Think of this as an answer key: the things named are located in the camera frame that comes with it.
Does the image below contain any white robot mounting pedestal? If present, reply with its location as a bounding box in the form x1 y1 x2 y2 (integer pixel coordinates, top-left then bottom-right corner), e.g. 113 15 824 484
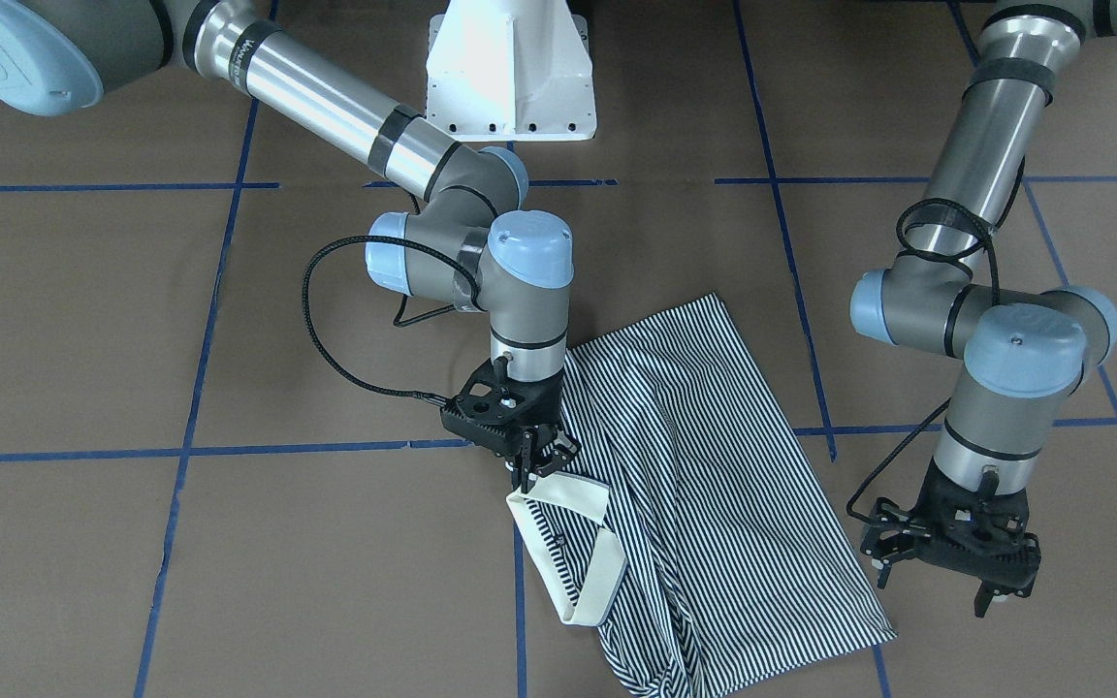
424 1 598 142

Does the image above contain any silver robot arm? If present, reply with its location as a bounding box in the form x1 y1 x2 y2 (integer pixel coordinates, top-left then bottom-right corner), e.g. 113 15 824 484
849 1 1117 616
0 1 580 494

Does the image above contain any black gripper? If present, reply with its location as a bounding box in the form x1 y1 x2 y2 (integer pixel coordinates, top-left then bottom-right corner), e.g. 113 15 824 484
483 377 582 494
859 463 1040 619

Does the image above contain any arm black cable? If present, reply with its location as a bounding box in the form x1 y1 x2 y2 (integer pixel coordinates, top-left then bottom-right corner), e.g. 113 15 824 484
300 235 483 404
846 155 1027 522

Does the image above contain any navy white striped polo shirt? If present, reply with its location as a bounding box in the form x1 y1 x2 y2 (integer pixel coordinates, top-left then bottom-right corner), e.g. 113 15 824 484
506 295 896 697

